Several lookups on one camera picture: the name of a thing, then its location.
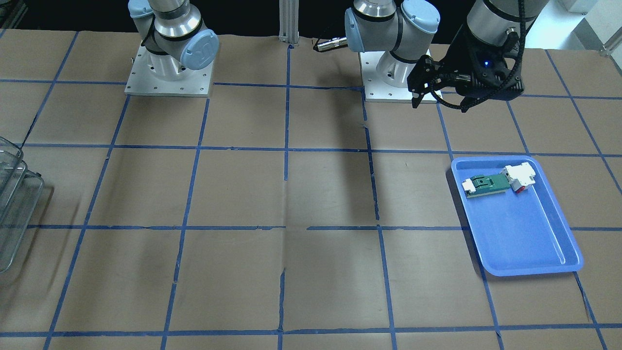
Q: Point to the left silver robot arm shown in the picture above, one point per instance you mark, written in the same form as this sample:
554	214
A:
408	30

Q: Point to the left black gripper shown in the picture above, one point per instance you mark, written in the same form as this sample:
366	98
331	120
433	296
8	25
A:
462	55

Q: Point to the wire mesh shelf basket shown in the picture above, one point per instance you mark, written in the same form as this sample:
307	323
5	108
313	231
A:
20	190

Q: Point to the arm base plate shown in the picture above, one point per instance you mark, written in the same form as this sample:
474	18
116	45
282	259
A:
385	77
161	75

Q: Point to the blue plastic tray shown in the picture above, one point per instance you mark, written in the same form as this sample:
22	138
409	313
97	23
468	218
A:
517	233

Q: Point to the aluminium frame post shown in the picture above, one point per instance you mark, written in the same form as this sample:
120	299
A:
288	21

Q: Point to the green terminal block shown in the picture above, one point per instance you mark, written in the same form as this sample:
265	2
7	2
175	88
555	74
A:
481	185

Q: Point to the white circuit breaker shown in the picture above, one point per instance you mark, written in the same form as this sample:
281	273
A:
519	177

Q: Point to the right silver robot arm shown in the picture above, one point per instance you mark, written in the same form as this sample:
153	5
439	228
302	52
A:
175	37

